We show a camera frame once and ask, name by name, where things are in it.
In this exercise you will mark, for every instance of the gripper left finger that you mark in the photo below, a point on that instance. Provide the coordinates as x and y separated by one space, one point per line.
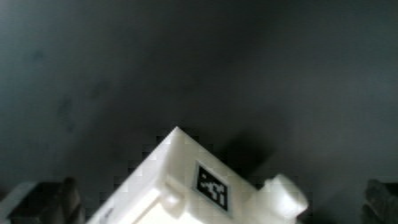
42 203

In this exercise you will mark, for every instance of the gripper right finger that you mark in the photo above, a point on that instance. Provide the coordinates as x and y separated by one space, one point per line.
380 208

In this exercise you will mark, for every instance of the white cabinet body box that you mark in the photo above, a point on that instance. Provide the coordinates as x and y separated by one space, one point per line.
183 190

